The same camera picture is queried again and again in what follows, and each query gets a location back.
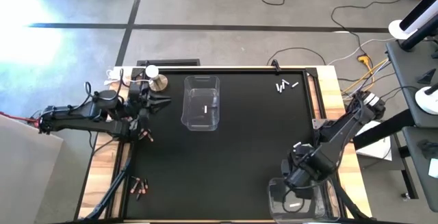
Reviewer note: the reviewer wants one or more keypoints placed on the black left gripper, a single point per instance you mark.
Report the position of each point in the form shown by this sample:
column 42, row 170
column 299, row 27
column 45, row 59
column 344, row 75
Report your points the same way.
column 143, row 104

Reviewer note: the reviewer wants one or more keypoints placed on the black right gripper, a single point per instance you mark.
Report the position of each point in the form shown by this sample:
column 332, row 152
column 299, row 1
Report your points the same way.
column 298, row 182

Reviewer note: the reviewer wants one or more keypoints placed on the clear plastic bin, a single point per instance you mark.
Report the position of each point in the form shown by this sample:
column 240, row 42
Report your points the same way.
column 200, row 123
column 321, row 208

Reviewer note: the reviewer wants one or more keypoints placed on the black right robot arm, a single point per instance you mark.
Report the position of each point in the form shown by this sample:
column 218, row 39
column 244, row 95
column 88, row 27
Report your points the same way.
column 338, row 135

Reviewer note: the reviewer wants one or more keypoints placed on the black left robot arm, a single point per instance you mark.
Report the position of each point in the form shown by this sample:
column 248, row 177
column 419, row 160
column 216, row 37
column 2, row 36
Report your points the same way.
column 82, row 114

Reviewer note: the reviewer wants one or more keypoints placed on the silver round weight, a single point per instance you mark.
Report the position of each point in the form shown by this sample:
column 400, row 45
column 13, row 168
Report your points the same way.
column 158, row 83

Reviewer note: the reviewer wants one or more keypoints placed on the black diagonal strut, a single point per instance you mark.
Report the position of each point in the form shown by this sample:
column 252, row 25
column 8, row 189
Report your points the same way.
column 349, row 203
column 114, row 186

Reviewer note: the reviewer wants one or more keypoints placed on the dark table mat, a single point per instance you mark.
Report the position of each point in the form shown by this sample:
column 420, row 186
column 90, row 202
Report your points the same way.
column 191, row 155

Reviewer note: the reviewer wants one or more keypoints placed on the white box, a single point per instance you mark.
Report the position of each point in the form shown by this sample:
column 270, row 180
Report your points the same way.
column 376, row 148

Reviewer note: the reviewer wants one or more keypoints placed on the black support beam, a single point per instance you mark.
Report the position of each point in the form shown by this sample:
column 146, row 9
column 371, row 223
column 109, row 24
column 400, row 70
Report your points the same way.
column 383, row 129

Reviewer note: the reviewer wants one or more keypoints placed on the black clamp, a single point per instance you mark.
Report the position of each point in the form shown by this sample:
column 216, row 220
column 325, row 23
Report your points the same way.
column 276, row 65

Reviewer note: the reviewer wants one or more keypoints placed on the grey desk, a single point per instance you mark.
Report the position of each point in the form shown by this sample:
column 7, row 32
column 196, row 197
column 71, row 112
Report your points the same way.
column 403, row 73
column 419, row 183

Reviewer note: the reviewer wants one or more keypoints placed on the white paper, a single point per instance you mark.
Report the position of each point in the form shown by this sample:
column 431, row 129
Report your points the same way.
column 433, row 168

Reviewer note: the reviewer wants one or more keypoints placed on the white round stand base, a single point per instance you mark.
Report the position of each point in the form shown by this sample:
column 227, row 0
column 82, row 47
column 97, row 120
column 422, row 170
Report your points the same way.
column 396, row 29
column 426, row 102

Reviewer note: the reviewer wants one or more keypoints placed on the grey board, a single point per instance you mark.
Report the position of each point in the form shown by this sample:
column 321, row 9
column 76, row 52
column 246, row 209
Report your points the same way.
column 27, row 176

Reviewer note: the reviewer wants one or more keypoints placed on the white and black panel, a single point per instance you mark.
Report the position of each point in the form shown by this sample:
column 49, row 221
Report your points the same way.
column 427, row 10

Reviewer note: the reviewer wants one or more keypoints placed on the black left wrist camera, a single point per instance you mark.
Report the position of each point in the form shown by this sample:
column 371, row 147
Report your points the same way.
column 137, row 87

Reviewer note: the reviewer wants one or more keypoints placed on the black metal table frame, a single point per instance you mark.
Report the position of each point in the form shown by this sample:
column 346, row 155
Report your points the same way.
column 205, row 70

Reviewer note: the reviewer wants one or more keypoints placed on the black triangular bracket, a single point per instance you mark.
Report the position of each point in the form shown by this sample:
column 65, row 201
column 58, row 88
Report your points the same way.
column 425, row 77

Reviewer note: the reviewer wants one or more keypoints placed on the black stand post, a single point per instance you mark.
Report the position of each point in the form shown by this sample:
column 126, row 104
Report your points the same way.
column 419, row 36

